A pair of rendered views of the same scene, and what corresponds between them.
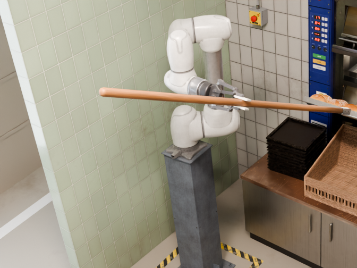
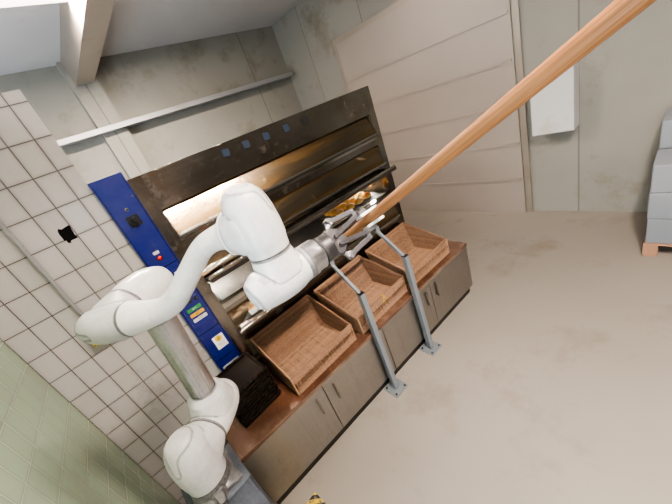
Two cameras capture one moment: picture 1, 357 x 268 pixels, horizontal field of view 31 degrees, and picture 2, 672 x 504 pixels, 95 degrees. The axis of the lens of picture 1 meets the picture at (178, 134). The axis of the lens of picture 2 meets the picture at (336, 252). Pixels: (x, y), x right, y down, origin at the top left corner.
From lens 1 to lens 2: 2.52 m
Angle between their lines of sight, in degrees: 67
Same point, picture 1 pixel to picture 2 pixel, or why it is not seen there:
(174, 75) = (282, 260)
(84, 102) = not seen: outside the picture
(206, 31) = (153, 285)
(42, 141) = not seen: outside the picture
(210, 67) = (180, 339)
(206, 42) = not seen: hidden behind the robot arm
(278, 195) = (284, 423)
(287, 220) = (303, 433)
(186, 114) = (192, 434)
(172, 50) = (261, 210)
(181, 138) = (213, 469)
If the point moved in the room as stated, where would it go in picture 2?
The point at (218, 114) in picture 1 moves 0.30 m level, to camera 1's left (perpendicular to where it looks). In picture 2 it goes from (221, 391) to (185, 473)
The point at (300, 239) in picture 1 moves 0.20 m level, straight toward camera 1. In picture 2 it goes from (320, 431) to (348, 433)
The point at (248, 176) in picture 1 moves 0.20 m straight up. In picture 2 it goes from (247, 450) to (230, 429)
